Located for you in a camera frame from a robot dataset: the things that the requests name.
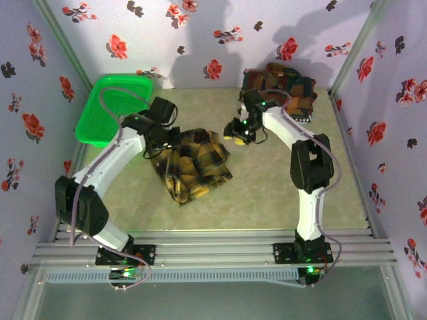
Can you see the yellow black plaid shirt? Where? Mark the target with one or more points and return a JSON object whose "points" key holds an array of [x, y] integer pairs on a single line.
{"points": [[197, 166]]}

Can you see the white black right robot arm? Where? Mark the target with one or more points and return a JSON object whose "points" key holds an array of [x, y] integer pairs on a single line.
{"points": [[310, 213]]}

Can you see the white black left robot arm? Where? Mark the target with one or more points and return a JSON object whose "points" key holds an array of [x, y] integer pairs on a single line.
{"points": [[106, 160]]}

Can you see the folded red plaid shirt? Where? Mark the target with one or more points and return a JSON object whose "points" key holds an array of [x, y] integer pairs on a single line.
{"points": [[297, 90]]}

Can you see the green plastic basket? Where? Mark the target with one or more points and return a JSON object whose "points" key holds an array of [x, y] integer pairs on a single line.
{"points": [[90, 123]]}

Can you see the small circuit board green light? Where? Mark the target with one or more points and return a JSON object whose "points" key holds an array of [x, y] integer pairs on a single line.
{"points": [[126, 273], [312, 270]]}

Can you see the aluminium base frame rails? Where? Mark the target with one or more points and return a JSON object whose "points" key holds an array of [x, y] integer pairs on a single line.
{"points": [[217, 246]]}

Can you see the aluminium corner post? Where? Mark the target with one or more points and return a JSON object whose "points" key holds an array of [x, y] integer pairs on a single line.
{"points": [[60, 43], [360, 43]]}

